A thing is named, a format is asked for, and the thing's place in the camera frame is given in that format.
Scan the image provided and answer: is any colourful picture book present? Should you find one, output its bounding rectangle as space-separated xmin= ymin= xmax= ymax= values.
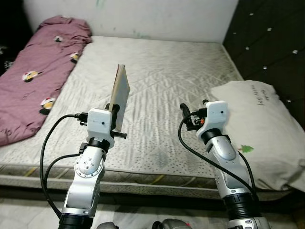
xmin=109 ymin=64 xmax=131 ymax=132

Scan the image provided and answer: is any white pillow with green tree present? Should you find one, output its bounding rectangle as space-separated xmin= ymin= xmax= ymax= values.
xmin=210 ymin=81 xmax=305 ymax=191

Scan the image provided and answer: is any purple blanket with panda prints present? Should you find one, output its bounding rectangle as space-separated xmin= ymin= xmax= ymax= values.
xmin=0 ymin=16 xmax=92 ymax=146

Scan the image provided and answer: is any grey patterned mattress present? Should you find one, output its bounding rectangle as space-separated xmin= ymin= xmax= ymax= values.
xmin=0 ymin=36 xmax=291 ymax=196

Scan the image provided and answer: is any dark bed base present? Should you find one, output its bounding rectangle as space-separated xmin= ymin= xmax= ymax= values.
xmin=0 ymin=184 xmax=305 ymax=213

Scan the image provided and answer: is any dark tufted headboard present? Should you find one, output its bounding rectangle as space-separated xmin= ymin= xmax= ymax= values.
xmin=223 ymin=0 xmax=305 ymax=127

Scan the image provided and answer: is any silver right robot leg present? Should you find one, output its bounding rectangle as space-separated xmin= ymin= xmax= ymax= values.
xmin=152 ymin=219 xmax=192 ymax=229

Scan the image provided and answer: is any black bag with white print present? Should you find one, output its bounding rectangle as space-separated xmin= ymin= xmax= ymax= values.
xmin=0 ymin=29 xmax=20 ymax=77

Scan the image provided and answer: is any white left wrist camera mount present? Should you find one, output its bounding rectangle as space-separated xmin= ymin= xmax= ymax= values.
xmin=87 ymin=108 xmax=115 ymax=148

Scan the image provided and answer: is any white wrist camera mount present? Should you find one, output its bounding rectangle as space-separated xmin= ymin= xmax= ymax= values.
xmin=198 ymin=100 xmax=229 ymax=141
xmin=87 ymin=108 xmax=115 ymax=148

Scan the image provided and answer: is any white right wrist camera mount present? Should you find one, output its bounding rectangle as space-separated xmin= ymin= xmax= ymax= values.
xmin=198 ymin=100 xmax=229 ymax=141

